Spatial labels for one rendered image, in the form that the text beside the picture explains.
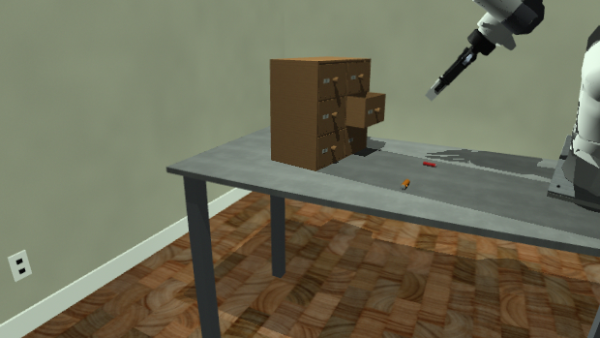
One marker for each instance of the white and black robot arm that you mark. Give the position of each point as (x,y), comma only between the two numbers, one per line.
(582,165)

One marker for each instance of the orange battery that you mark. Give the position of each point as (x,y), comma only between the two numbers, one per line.
(406,182)

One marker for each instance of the brown chest of drawers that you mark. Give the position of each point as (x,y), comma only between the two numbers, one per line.
(294,111)

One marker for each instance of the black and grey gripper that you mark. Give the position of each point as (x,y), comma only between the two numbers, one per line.
(480,44)

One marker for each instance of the brown wooden drawer front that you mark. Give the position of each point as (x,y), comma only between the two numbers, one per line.
(366,111)
(329,75)
(357,76)
(353,140)
(331,114)
(330,147)

